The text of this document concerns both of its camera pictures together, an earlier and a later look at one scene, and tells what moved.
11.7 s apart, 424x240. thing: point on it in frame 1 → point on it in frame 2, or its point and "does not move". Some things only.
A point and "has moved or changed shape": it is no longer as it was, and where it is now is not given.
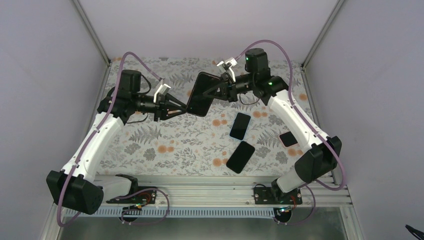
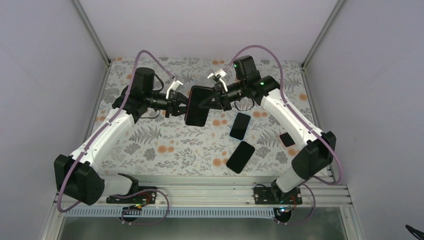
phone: x=199 y=104 has moved or changed shape
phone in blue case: x=239 y=126 does not move
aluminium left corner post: x=93 y=33 does not move
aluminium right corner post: x=322 y=33 does not move
